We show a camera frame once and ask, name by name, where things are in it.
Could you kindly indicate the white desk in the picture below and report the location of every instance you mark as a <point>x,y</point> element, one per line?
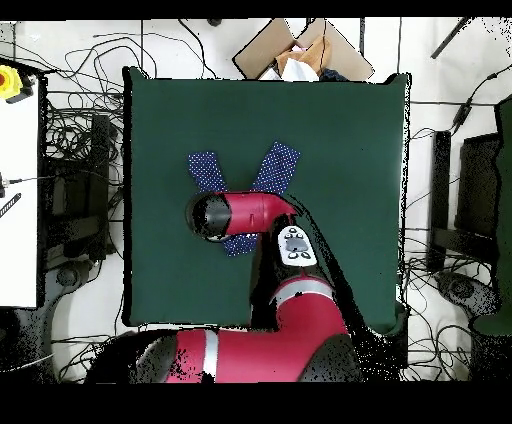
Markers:
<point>18,240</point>

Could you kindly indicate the dark blue cloth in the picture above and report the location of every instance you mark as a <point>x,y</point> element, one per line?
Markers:
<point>331,76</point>

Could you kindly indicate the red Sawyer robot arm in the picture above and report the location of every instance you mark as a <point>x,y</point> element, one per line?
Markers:
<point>248,212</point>

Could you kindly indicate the black power adapter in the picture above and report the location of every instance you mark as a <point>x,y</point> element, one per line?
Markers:
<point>462,114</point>

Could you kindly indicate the round stand foot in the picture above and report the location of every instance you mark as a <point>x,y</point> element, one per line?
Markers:
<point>68,276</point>
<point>460,288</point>

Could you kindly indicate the black metal stand frame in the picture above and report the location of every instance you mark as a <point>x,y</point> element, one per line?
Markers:
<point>100,160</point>
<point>440,180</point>

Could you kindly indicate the white cloth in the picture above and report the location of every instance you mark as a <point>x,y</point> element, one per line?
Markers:
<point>298,72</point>

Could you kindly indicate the black rod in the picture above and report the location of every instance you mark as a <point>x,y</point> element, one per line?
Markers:
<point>450,38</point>

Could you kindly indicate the green hanging cloth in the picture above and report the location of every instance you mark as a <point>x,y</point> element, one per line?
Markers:
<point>504,200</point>

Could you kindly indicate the dark green table cloth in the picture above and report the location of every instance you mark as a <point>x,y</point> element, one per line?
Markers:
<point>340,120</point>

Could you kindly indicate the blue polka dot pants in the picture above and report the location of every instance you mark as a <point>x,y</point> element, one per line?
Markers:
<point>278,168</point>

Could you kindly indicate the open cardboard box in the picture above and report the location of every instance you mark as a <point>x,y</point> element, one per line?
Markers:
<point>260,48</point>

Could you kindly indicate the yellow emergency stop button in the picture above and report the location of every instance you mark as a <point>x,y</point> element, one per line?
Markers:
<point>10,82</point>

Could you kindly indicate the orange cloth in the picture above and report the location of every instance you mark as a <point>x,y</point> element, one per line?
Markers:
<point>316,54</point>

